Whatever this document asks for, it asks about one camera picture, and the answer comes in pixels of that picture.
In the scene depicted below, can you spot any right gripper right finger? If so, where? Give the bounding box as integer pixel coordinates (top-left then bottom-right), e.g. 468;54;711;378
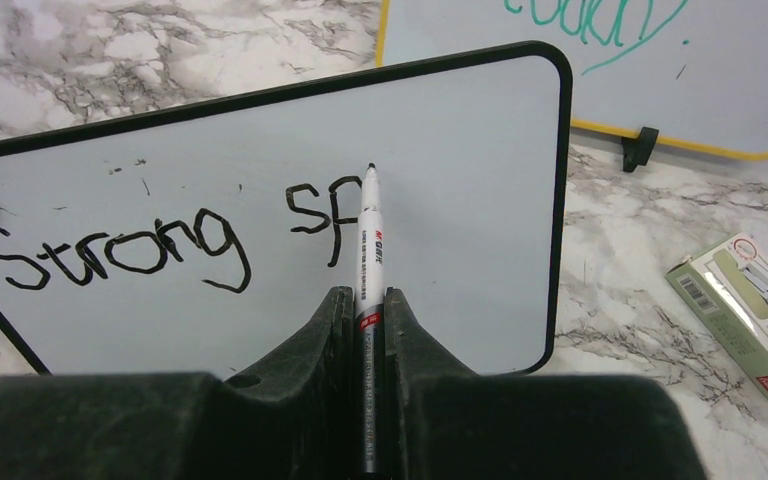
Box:
384;288;706;479

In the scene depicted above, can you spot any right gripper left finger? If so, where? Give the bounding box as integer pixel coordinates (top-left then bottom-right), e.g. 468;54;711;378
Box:
0;287;353;479

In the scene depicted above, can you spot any black white marker pen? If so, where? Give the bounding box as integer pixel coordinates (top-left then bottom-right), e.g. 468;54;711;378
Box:
352;163;388;479

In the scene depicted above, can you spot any black framed whiteboard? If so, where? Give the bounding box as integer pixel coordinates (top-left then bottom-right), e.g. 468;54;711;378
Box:
0;42;572;378

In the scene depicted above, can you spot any yellow framed whiteboard with writing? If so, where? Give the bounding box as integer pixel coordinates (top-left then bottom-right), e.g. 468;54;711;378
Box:
376;0;768;161

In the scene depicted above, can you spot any white green eraser box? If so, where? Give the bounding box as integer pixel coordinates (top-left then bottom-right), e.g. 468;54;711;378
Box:
665;232;768;400

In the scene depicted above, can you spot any black yellow-board stand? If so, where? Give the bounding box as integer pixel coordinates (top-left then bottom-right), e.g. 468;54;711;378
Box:
621;127;660;173

